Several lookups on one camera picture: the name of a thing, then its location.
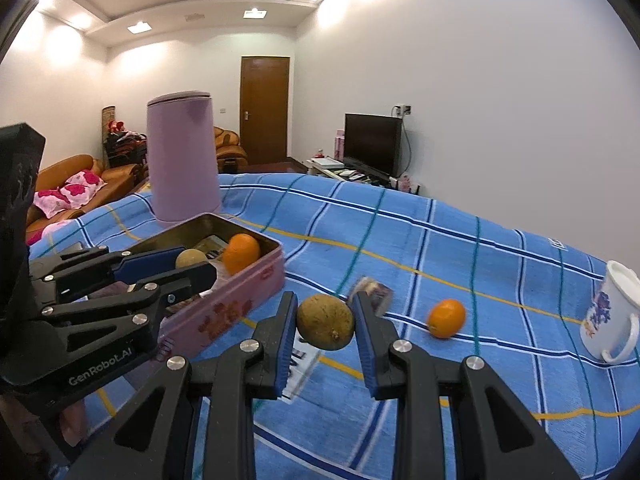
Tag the ceiling panel light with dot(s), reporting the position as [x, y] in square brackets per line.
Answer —
[254, 13]
[139, 26]

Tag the white television stand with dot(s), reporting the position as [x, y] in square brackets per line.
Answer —
[325, 162]

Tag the person's left hand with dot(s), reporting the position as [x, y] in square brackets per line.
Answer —
[74, 422]

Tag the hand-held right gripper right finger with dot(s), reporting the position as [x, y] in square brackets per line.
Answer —
[365, 345]

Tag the pink floral packet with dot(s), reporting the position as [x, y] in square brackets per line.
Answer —
[405, 182]

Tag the brown leather sofa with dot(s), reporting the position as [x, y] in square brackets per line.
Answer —
[230, 147]

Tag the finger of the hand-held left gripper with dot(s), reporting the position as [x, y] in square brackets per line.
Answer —
[150, 260]
[190, 280]

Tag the white wall socket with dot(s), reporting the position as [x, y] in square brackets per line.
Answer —
[402, 109]

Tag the orange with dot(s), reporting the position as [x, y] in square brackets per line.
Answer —
[446, 318]
[242, 254]

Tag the blue plaid blanket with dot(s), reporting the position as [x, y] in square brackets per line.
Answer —
[450, 410]

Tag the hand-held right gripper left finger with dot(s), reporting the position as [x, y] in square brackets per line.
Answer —
[285, 345]

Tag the pink tin box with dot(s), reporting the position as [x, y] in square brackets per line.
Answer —
[225, 310]

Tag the printed paper card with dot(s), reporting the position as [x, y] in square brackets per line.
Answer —
[212, 246]

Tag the orange leather sofa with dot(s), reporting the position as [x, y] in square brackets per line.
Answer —
[65, 170]

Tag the pink floral pillow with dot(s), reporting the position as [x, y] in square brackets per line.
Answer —
[70, 192]

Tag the white printed mug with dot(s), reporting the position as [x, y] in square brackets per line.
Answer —
[607, 315]

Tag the brown longan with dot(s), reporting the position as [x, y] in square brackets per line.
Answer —
[190, 258]
[325, 322]

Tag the pile of dark belongings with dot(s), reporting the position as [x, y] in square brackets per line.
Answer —
[122, 142]

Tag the ceiling air vent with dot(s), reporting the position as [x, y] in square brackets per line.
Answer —
[195, 16]

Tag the black television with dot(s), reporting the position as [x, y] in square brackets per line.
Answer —
[372, 142]

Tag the pink tumbler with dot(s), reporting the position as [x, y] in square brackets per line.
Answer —
[182, 160]

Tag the brown wooden door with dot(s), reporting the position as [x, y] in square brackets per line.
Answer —
[265, 110]

